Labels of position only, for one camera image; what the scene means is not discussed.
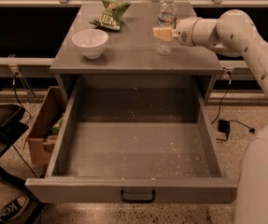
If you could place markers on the clear plastic water bottle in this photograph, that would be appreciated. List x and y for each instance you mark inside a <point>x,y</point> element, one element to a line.
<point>167,16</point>

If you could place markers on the brown cardboard box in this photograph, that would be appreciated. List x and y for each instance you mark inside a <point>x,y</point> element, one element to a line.
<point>41,139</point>

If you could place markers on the black power adapter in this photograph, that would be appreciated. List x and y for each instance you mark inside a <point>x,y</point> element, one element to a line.
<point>224,126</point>

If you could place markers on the open grey top drawer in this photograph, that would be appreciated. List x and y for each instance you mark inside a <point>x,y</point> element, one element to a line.
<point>123,133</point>

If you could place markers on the black sneaker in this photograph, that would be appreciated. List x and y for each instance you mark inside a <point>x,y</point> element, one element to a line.
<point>14,209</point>

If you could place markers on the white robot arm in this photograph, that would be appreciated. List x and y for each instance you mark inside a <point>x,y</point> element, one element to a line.
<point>235,34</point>

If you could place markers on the white ceramic bowl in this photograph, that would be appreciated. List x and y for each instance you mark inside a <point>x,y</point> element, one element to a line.
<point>91,43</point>

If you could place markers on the green chip bag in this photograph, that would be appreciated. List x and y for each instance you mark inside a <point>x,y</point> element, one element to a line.
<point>111,16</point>

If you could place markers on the black drawer handle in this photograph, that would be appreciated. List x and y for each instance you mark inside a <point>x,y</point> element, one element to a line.
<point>130,197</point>

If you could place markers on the grey cabinet counter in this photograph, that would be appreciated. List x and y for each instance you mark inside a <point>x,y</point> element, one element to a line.
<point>132,49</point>

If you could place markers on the green item in box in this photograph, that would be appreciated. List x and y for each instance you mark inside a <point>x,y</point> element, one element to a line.
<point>57,126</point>

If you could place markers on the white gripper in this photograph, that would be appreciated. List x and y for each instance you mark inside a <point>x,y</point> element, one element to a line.
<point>183,33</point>

